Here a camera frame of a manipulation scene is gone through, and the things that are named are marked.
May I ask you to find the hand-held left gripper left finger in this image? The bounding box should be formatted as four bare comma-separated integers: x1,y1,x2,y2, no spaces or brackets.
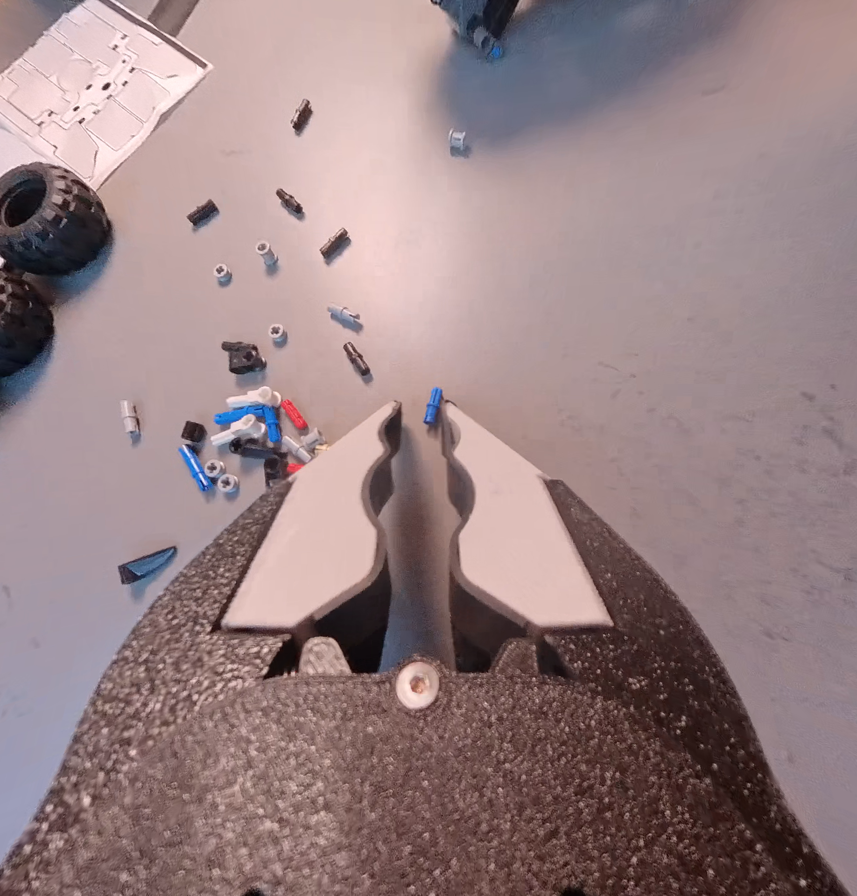
222,404,401,638

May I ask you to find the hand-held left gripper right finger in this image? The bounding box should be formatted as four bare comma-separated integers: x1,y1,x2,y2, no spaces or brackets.
440,404,614,634

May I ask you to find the white lego vehicle model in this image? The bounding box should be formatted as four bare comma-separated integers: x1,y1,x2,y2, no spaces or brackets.
432,0,520,60

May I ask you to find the black and blue lego connector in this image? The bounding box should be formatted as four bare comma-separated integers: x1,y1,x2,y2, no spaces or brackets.
118,546,177,585

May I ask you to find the lego sticker sheet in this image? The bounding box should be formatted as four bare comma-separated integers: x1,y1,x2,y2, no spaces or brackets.
0,0,212,190

